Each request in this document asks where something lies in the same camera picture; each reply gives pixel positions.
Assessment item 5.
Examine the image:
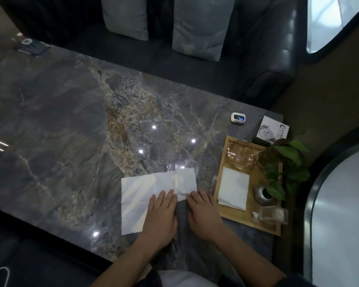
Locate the person's left hand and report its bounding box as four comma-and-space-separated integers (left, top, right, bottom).
140, 189, 179, 249

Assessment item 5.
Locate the person's right hand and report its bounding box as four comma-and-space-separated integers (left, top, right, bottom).
186, 190, 225, 244

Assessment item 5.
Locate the white paper napkin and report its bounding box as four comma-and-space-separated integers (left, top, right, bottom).
121, 167, 197, 236

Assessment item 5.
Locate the person's right forearm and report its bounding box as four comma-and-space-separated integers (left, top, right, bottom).
209, 231, 288, 287

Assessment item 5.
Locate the person's left forearm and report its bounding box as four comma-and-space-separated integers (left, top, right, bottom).
89, 237, 175, 287

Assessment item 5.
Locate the stack of white napkins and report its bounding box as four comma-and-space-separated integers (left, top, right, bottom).
217, 167, 251, 211

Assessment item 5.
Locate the wooden tray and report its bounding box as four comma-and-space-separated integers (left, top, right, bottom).
213, 136, 284, 237

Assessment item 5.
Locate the small silver pot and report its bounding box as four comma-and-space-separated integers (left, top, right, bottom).
254, 185, 276, 205

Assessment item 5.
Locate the clear glass ashtray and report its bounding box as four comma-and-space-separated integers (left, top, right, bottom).
226, 142, 259, 170

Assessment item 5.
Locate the person's white shirt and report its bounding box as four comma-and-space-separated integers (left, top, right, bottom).
150, 269, 225, 287

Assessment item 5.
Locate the clear plastic toothpick box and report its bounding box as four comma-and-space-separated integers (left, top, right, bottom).
259, 206, 289, 226

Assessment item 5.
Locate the green plant in glass vase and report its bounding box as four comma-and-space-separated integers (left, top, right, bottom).
258, 139, 311, 201

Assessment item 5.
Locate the white printed card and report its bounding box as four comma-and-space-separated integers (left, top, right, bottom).
255, 115, 283, 144

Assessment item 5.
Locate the dark leather seat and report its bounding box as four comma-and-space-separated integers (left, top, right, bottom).
0, 206, 112, 287

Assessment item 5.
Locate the dark leather sofa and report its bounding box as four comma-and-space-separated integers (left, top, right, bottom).
3, 0, 301, 108

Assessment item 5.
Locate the large grey cushion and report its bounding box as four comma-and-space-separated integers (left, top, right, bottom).
171, 0, 236, 63

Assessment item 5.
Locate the small grey cushion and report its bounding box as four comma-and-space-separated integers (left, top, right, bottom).
100, 0, 150, 41

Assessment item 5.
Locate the dark card with white ring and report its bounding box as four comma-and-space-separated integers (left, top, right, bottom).
17, 38, 49, 56

